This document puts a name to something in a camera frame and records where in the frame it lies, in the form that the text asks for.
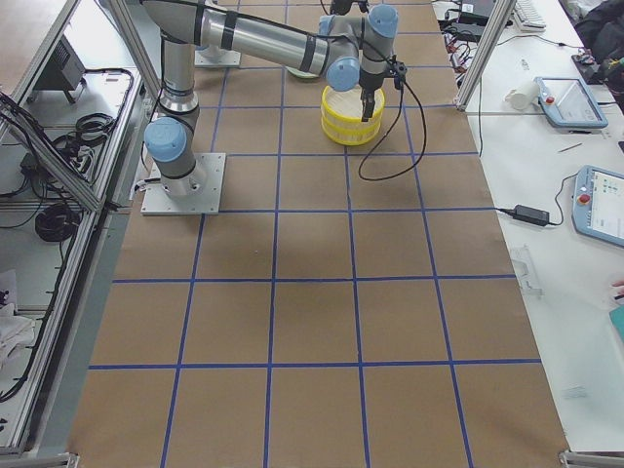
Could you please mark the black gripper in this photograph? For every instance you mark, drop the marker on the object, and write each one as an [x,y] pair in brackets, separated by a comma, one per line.
[369,88]
[347,7]

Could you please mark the yellow steamer layer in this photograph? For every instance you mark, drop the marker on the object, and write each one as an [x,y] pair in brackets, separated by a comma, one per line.
[345,109]
[350,136]

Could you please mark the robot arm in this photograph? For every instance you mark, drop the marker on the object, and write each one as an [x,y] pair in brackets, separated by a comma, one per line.
[348,52]

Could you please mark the light green plate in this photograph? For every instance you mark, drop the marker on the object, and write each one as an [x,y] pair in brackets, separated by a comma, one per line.
[302,74]

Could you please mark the white cup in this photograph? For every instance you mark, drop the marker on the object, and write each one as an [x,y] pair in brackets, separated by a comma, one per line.
[523,96]

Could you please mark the upper teach pendant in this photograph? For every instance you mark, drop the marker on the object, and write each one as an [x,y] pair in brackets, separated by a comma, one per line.
[569,104]

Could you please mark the teach pendant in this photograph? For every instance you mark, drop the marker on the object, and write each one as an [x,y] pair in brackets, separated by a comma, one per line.
[569,104]
[597,208]

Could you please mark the black power brick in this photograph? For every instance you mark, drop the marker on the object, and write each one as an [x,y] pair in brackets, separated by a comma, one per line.
[531,215]

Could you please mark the lower teach pendant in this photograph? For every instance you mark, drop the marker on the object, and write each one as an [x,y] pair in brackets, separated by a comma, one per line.
[597,208]

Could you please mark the black electronics box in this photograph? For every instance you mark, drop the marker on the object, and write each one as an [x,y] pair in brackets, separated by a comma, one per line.
[63,72]

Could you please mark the clear plastic bracket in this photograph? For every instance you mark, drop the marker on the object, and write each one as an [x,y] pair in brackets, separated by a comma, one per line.
[525,271]

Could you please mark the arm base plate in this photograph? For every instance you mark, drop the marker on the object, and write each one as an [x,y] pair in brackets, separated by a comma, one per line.
[195,194]

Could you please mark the aluminium frame side rail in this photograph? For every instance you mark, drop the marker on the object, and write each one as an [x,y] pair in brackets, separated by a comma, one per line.
[61,165]

